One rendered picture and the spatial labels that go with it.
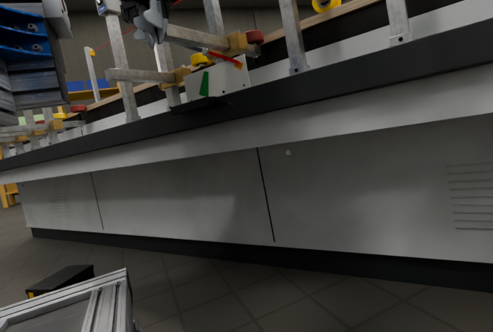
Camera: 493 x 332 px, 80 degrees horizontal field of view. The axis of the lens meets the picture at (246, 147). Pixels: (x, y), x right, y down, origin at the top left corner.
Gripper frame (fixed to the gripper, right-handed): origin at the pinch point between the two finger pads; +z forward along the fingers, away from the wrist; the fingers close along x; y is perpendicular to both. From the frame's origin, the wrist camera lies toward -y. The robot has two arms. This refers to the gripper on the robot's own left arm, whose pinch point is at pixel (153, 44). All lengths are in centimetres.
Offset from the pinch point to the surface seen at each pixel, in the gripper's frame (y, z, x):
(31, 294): 71, 82, 5
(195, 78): -11.8, 13.8, -1.6
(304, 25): -49, 4, -11
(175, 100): -0.3, 18.5, -7.5
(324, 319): -41, 92, 9
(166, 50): -0.5, 0.5, -8.0
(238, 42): -30.0, 8.3, 5.0
